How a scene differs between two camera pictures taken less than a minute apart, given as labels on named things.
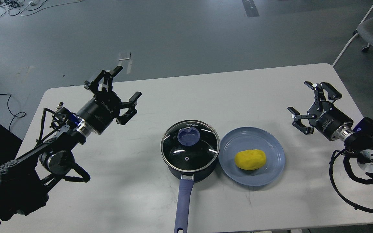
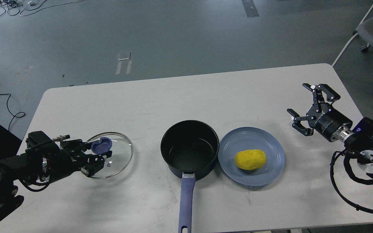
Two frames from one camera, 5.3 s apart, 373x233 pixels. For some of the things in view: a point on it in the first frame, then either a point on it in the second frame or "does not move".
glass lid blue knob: [188, 136] → [103, 145]
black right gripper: [328, 120] does not move
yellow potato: [250, 159] does not move
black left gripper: [99, 112] → [59, 162]
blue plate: [252, 138] does not move
